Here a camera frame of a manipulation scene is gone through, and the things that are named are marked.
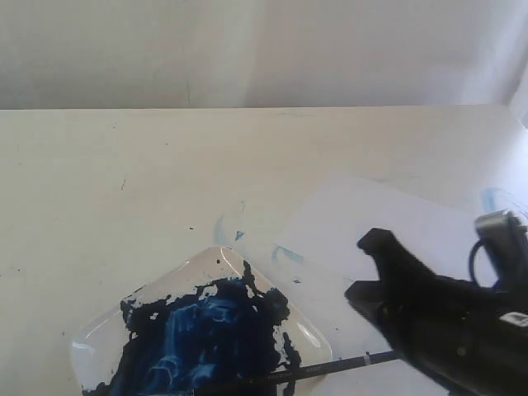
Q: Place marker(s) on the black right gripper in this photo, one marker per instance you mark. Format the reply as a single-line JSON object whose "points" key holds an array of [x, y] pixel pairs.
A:
{"points": [[469, 340]]}

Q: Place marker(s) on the black paintbrush blue tip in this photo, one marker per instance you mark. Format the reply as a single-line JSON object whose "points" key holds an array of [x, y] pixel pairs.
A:
{"points": [[302, 373]]}

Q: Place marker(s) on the white paper sheet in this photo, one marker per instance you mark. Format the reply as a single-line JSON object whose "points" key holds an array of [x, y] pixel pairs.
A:
{"points": [[434, 222]]}

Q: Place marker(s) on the white square paint plate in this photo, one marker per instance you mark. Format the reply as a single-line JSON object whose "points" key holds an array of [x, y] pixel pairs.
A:
{"points": [[214, 319]]}

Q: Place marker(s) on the white backdrop curtain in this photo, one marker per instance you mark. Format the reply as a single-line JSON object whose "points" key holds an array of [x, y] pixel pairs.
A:
{"points": [[195, 54]]}

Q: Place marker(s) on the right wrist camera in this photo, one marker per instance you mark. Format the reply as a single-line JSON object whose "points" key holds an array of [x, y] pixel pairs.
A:
{"points": [[504, 237]]}

